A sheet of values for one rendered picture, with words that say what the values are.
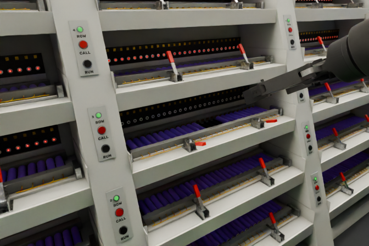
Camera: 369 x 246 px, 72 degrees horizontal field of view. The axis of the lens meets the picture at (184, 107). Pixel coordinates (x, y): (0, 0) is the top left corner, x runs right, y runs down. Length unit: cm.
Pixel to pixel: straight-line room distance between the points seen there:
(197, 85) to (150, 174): 27
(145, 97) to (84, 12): 24
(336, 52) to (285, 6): 57
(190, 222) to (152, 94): 36
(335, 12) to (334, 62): 82
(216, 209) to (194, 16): 56
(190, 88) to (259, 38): 43
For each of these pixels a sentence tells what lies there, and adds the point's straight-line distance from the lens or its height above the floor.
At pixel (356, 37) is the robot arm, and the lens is 46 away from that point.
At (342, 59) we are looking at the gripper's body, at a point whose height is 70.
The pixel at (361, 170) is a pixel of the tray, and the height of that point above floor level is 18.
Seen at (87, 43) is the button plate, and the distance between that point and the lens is 62.
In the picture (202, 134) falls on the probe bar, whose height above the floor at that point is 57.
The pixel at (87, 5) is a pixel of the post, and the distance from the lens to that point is 65.
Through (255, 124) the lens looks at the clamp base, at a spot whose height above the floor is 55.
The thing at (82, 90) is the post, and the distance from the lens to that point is 60.
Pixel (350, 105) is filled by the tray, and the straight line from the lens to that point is 129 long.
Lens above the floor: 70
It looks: 3 degrees down
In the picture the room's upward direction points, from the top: 11 degrees counter-clockwise
